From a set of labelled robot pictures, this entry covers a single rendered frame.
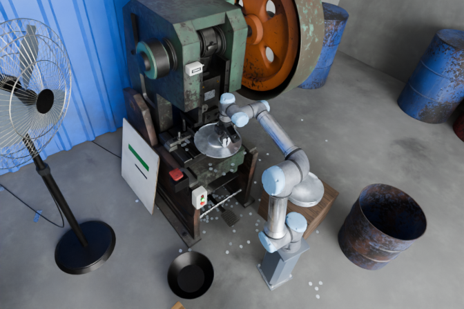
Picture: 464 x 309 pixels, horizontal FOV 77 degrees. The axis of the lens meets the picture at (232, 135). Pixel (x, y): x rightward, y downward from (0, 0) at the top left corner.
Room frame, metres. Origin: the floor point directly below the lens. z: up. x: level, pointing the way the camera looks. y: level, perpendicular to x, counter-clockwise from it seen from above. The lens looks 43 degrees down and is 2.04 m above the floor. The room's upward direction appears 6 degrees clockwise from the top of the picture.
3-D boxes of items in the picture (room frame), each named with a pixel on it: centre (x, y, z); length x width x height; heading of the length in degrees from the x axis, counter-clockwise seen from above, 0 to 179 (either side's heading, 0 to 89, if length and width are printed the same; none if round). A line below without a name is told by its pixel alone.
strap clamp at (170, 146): (1.28, 0.33, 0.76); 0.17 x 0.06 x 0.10; 135
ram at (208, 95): (1.37, 0.18, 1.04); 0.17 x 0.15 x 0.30; 45
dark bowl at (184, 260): (0.75, 0.17, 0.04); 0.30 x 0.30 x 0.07
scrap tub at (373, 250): (1.13, -1.08, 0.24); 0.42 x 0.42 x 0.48
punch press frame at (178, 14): (1.50, 0.31, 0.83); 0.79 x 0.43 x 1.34; 45
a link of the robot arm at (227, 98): (1.23, 0.04, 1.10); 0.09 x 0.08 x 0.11; 35
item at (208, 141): (1.28, 0.08, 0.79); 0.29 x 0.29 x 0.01
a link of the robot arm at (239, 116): (1.16, -0.03, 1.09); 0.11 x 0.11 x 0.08; 35
